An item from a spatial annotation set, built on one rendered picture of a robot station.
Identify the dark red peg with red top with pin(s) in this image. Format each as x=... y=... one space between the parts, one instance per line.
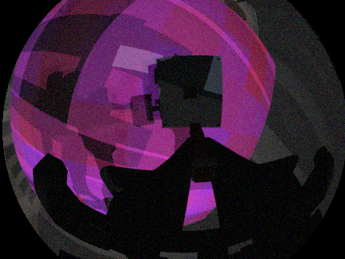
x=203 y=164

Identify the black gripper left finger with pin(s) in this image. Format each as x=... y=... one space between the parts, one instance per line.
x=169 y=183

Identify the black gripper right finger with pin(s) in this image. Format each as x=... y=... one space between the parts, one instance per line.
x=237 y=179

